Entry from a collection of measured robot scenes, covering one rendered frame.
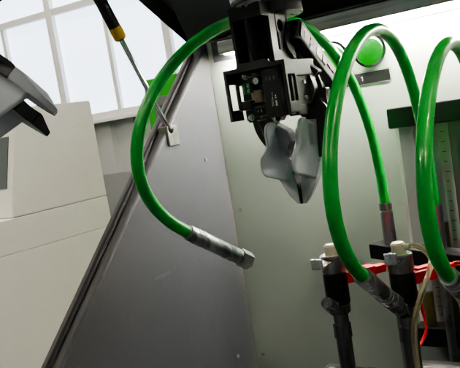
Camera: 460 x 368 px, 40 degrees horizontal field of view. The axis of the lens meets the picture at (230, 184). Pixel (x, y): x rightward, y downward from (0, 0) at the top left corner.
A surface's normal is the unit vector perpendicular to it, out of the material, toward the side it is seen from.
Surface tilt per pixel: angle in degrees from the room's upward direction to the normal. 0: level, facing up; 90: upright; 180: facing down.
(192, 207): 90
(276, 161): 86
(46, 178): 90
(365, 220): 90
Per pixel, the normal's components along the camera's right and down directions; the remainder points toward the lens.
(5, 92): 0.14, -0.32
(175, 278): 0.83, -0.08
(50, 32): -0.44, 0.16
